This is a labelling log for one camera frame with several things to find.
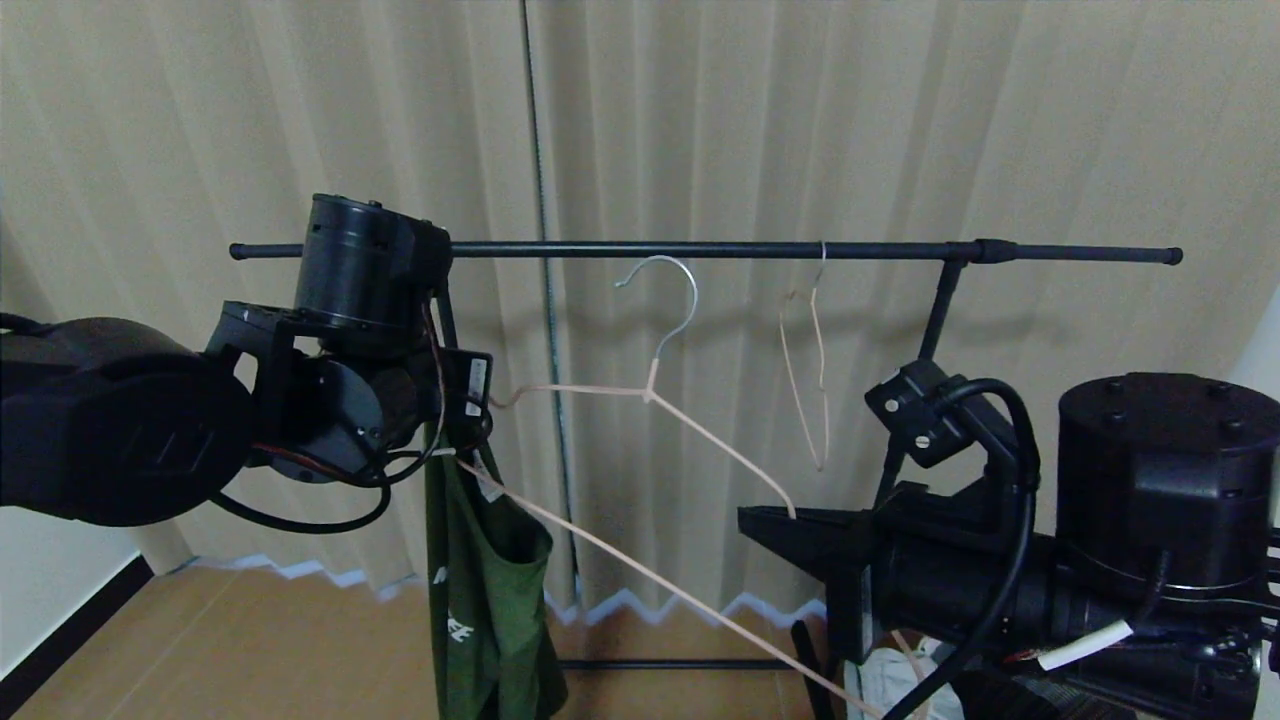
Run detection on pale grey shorts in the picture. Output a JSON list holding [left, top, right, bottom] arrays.
[[845, 640, 966, 720]]

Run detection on pink clothes hanger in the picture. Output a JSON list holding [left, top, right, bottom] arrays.
[[490, 255, 886, 720], [778, 243, 831, 471]]

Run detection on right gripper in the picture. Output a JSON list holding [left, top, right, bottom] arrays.
[[826, 518, 1063, 663]]

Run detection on black clothes rack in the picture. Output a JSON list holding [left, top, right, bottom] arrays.
[[228, 238, 1184, 720]]

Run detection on green printed sleeveless shirt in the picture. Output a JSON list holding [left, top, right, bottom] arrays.
[[425, 425, 569, 720]]

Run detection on beige curtain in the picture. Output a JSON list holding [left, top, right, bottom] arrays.
[[0, 0, 1280, 626]]

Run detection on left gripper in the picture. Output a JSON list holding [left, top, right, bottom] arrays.
[[290, 347, 493, 483]]

